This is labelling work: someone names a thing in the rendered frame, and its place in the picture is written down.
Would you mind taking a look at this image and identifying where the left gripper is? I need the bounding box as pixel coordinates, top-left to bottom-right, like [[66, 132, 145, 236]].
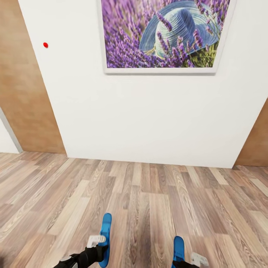
[[83, 245, 108, 268]]

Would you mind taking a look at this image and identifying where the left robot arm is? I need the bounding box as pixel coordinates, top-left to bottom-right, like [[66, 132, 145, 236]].
[[54, 235, 108, 268]]

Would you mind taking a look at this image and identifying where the sandal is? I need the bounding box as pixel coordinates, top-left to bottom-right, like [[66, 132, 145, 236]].
[[171, 236, 185, 268], [98, 213, 112, 268]]

